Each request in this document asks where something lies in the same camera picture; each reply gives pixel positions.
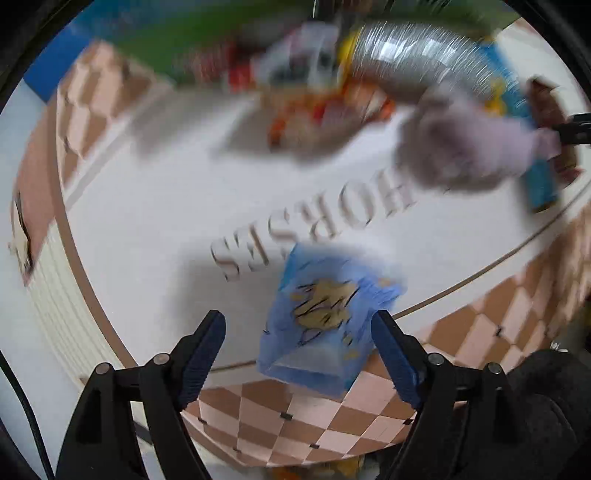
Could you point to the white checkered printed blanket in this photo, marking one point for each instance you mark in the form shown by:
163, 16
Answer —
184, 207

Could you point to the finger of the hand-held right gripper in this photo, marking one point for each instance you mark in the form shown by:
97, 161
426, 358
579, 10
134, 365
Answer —
575, 129

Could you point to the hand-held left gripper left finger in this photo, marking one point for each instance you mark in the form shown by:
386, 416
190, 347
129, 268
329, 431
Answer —
203, 364

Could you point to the grey purple plush toy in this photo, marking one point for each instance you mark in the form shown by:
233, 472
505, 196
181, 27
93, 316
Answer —
471, 138

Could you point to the dark cloth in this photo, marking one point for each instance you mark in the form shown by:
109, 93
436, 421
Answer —
554, 415

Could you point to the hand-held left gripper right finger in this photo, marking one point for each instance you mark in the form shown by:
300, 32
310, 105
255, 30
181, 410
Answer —
398, 364

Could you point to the blue mat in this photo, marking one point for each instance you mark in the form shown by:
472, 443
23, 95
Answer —
60, 64

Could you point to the blue yellow box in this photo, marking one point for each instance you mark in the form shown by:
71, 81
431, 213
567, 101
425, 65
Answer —
538, 184

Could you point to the blue tiger print pouch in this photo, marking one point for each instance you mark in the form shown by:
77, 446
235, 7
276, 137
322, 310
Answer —
323, 318

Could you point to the green mat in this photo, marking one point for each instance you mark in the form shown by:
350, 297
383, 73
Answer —
194, 41

